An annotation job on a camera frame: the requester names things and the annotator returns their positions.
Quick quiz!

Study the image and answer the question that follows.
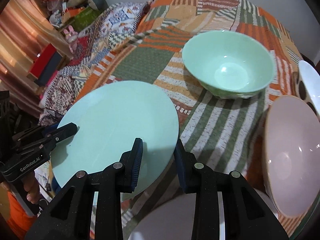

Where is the patchwork striped tablecloth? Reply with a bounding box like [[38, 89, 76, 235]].
[[72, 0, 316, 238]]

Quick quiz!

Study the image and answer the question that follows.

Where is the orange sleeve forearm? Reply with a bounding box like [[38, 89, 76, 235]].
[[1, 192, 37, 240]]

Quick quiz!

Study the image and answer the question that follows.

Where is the white plate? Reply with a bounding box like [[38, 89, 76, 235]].
[[127, 188, 279, 240]]

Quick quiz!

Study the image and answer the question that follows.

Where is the red and blue box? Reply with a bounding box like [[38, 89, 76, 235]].
[[27, 43, 66, 87]]

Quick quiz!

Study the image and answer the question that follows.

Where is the patterned quilt blanket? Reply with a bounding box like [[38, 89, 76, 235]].
[[39, 0, 153, 126]]

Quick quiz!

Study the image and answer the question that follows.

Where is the white bowl with dark spots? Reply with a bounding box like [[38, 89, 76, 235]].
[[296, 60, 320, 119]]

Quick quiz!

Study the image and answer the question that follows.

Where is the mint green plate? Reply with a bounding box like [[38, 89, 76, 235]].
[[51, 81, 179, 194]]

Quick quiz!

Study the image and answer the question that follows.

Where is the large pink bowl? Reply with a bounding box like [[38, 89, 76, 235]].
[[263, 95, 319, 218]]

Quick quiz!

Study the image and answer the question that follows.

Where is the pink bunny toy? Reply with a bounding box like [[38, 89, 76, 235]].
[[63, 25, 78, 54]]

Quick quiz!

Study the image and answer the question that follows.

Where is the green box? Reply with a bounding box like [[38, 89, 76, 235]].
[[70, 7, 103, 32]]

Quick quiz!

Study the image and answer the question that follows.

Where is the person's left hand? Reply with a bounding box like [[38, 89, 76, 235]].
[[22, 171, 40, 204]]

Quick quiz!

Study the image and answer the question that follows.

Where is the pink striped curtain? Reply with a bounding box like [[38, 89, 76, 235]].
[[1, 0, 71, 117]]

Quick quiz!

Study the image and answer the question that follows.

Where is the mint green bowl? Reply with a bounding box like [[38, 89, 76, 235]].
[[182, 30, 276, 99]]

